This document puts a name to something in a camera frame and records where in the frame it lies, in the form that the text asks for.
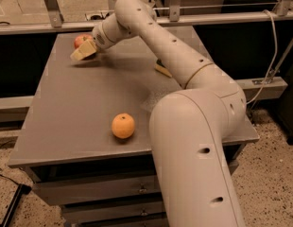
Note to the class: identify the red apple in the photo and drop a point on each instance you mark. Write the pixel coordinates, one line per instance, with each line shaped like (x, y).
(80, 39)

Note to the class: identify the grey drawer cabinet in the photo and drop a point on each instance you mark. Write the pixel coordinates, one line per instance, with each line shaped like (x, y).
(70, 118)

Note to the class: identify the bottom grey drawer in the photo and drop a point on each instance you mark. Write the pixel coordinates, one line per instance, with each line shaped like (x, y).
(156, 220)

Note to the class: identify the metal frame rail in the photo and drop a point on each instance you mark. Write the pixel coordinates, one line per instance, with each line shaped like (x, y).
(37, 16)

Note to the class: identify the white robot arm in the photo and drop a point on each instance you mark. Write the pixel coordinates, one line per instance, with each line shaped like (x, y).
(186, 127)

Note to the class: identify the green and yellow sponge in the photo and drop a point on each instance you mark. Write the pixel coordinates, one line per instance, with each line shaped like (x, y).
(160, 68)

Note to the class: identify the grey drawer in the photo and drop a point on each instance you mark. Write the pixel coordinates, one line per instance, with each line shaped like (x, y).
(140, 208)
(99, 186)
(156, 220)

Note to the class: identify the black floor bar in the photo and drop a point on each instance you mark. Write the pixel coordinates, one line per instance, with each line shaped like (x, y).
(21, 190)

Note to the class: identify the top grey drawer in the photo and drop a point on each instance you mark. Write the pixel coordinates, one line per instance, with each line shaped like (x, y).
(99, 186)

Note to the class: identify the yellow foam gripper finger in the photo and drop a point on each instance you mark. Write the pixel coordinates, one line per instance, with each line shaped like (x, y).
(85, 50)

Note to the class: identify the orange fruit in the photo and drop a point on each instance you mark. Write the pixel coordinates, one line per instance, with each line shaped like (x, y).
(123, 126)

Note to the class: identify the middle grey drawer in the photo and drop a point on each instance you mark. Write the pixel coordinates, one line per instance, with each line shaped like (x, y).
(140, 208)

